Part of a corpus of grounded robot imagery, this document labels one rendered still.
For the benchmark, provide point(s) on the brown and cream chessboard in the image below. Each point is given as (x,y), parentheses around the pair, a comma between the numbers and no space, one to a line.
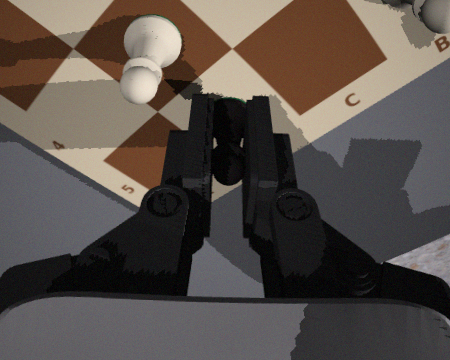
(321,62)

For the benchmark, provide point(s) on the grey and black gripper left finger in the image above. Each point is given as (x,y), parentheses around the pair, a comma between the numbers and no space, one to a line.
(149,252)

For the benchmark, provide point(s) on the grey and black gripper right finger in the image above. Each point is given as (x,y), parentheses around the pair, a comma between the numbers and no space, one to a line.
(311,258)

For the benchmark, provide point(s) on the black pawn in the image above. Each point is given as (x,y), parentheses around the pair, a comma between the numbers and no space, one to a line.
(228,156)

